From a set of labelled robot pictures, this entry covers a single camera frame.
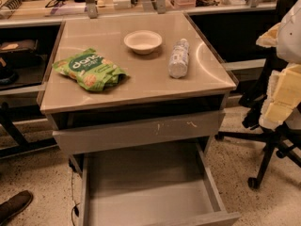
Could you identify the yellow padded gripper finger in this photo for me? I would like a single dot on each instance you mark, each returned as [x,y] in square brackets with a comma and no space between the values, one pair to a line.
[283,96]

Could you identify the green rice chip bag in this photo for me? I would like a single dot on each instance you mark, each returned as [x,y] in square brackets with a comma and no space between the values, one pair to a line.
[90,70]

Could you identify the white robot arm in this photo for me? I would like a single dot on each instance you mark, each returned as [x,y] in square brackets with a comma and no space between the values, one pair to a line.
[285,36]

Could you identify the grey top drawer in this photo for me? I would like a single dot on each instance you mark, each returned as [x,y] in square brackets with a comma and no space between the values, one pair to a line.
[135,133]

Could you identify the open middle drawer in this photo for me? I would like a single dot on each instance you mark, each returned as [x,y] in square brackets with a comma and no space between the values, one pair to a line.
[167,184]

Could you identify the grey drawer cabinet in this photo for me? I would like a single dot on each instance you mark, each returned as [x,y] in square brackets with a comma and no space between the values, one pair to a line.
[148,91]

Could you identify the black office chair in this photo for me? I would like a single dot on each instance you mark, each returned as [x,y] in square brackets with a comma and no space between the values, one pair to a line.
[283,137]

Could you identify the white paper bowl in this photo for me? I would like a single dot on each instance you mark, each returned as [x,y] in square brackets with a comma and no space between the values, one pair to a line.
[143,42]

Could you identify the black coiled spring tool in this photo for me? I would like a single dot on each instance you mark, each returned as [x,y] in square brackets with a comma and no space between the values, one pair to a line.
[11,6]

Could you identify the dark shoe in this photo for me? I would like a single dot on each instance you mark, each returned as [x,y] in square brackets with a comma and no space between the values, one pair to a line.
[15,205]

